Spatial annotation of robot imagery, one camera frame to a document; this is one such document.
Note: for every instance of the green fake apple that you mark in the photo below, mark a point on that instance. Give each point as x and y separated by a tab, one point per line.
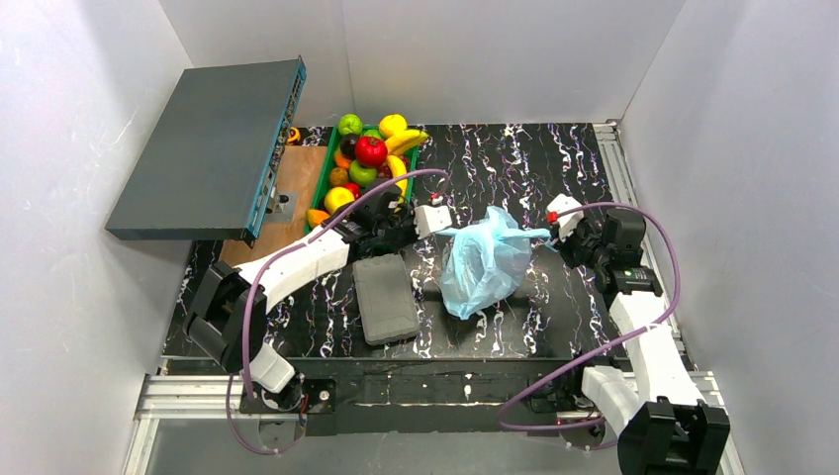
362	175

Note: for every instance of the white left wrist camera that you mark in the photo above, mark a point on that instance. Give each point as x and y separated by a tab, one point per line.
432	218

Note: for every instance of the red fake apple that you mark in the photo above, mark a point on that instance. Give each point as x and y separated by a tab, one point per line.
370	152

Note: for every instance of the orange fake mango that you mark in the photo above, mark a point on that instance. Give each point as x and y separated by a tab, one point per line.
315	217

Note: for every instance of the green plastic fruit crate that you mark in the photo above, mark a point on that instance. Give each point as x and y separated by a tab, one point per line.
340	153

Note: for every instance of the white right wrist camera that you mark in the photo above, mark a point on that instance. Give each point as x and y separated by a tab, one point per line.
564	214

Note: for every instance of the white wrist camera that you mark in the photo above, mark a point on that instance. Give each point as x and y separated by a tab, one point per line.
432	218
564	214

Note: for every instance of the light blue plastic bag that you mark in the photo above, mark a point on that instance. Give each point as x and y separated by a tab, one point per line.
485	262

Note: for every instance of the dark grey network switch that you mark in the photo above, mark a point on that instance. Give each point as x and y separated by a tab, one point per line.
209	167

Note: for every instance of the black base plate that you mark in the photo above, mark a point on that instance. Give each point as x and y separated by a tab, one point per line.
366	395

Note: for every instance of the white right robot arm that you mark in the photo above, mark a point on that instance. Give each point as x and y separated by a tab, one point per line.
662	422

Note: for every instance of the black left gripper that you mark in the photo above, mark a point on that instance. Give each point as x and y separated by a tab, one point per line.
407	230

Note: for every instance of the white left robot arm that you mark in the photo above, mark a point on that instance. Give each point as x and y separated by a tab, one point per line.
227	317

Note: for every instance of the aluminium frame rail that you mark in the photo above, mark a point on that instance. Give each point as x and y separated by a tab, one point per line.
194	399

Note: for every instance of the yellow fake lemon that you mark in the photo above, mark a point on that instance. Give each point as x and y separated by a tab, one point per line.
337	197

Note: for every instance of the yellow fake banana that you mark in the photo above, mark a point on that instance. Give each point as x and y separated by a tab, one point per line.
401	142
398	169

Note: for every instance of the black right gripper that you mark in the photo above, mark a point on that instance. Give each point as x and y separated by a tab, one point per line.
571	237

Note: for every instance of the wooden board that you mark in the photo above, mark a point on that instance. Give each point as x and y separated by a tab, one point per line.
298	176

